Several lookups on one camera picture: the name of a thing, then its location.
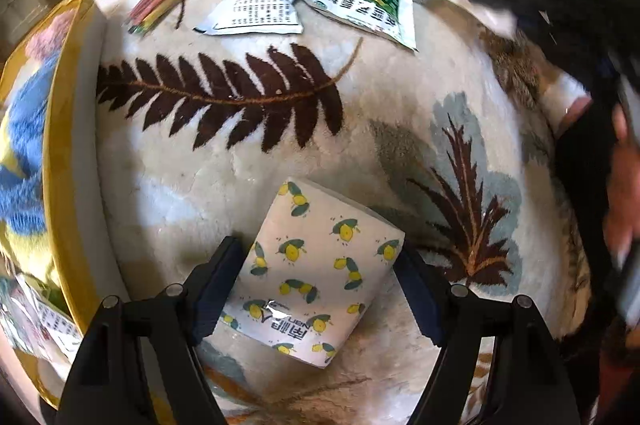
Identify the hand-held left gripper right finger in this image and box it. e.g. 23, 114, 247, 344
392, 244, 583, 425

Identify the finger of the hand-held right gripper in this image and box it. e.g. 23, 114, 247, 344
464, 0, 608, 78

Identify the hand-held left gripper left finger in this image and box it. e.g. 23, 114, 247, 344
55, 235, 248, 425

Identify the lemon-print tissue pack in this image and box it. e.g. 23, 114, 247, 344
220, 177, 407, 368

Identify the green and white packet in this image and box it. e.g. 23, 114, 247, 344
312, 0, 418, 53

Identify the yellow-edged cardboard box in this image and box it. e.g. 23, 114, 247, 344
0, 0, 166, 411

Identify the large blue towel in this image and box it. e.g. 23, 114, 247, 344
0, 52, 58, 236

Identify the white text-printed packet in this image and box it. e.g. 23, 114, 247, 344
192, 0, 307, 36

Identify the clear bag of coloured pens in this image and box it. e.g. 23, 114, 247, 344
125, 0, 221, 36

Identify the pink fuzzy sock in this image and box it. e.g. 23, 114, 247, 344
25, 12, 76, 60

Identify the person's right hand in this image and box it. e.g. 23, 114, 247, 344
602, 102, 640, 266

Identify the leaf-print plush blanket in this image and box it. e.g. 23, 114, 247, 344
90, 0, 601, 425

